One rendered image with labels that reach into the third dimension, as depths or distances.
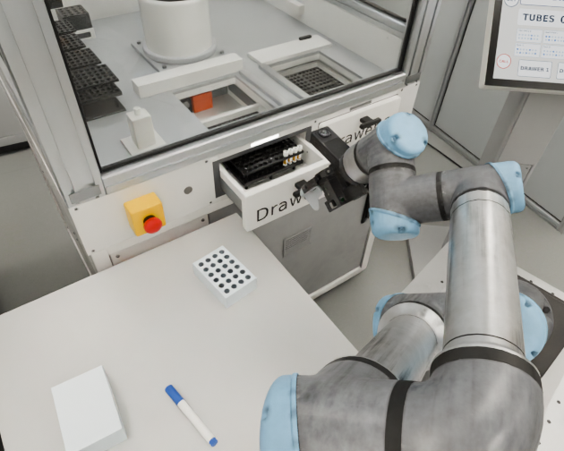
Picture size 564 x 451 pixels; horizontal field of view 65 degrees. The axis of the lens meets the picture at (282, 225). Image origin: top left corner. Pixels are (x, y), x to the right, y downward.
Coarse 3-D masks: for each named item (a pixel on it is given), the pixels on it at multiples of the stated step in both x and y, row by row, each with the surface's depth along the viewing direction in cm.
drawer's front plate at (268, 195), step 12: (312, 168) 103; (324, 168) 106; (276, 180) 100; (288, 180) 101; (300, 180) 103; (252, 192) 97; (264, 192) 98; (276, 192) 101; (288, 192) 103; (252, 204) 98; (264, 204) 101; (276, 204) 103; (288, 204) 106; (300, 204) 109; (252, 216) 101; (264, 216) 104; (276, 216) 106; (252, 228) 104
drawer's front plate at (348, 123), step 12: (396, 96) 128; (360, 108) 123; (372, 108) 124; (384, 108) 127; (396, 108) 130; (336, 120) 118; (348, 120) 121; (336, 132) 121; (348, 132) 124; (348, 144) 127
